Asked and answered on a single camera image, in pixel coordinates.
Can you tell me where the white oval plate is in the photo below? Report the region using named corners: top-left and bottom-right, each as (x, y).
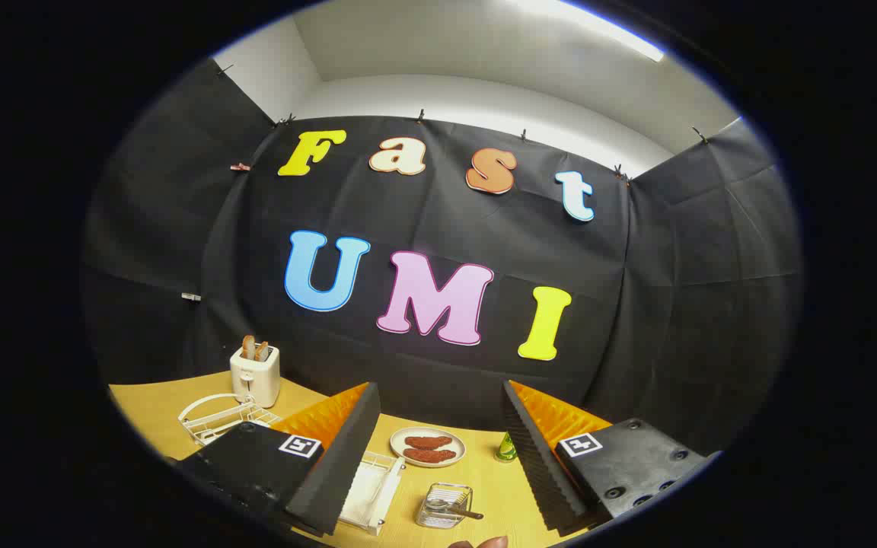
top-left (390, 426), bottom-right (467, 468)

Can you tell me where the white toaster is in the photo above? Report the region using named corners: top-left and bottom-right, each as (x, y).
top-left (229, 344), bottom-right (282, 409)

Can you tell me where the wooden handle metal spoon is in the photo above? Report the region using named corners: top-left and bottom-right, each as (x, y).
top-left (425, 497), bottom-right (484, 521)

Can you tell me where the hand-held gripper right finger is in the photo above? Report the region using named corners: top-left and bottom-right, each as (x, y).
top-left (502, 380), bottom-right (722, 537)

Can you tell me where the metal wire basket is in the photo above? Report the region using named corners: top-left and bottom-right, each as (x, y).
top-left (415, 483), bottom-right (474, 530)

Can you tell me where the black backdrop cloth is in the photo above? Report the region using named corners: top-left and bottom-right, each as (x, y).
top-left (81, 57), bottom-right (803, 457)

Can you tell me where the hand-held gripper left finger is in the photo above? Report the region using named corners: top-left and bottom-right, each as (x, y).
top-left (167, 382), bottom-right (381, 538)

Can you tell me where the white wire dish rack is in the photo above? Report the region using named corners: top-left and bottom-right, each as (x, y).
top-left (178, 392), bottom-right (407, 536)

